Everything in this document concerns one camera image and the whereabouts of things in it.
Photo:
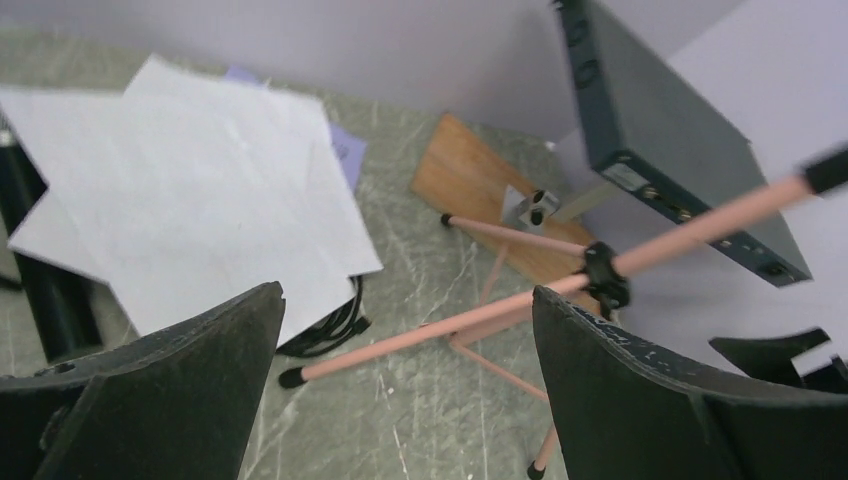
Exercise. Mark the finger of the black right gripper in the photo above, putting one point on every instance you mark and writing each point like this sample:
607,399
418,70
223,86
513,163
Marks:
770,359

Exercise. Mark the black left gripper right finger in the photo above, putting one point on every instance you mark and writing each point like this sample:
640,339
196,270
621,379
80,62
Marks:
626,408

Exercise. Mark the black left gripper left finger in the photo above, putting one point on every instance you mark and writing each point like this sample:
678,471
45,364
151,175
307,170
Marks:
176,404

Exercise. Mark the pink tripod music stand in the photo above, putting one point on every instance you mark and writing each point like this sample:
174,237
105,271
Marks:
605,274

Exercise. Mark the black silver handheld microphone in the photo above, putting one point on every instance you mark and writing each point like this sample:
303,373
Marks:
58,299

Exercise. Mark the grey paper sheet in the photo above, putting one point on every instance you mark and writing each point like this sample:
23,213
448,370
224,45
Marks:
184,203

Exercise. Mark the blue sheet music page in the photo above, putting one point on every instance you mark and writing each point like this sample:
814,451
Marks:
349,149

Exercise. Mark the dark teal rack unit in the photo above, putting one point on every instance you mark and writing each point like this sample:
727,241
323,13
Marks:
644,127

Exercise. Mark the wooden board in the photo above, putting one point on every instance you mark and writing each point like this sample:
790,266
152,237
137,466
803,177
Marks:
465,171

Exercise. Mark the silver metal bracket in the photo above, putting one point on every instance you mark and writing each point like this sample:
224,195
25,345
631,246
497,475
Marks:
532,212

